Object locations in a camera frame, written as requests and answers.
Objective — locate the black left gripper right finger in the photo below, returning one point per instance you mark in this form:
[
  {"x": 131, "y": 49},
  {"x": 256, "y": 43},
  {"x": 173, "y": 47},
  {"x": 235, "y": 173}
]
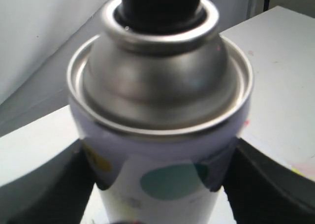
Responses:
[{"x": 261, "y": 191}]

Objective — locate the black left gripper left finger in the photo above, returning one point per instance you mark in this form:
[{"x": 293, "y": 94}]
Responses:
[{"x": 55, "y": 193}]

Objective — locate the white backdrop cloth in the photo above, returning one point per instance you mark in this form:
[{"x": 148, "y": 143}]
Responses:
[{"x": 31, "y": 31}]

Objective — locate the white spray paint can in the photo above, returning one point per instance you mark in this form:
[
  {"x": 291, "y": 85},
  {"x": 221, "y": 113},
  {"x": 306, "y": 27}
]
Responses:
[{"x": 159, "y": 98}]

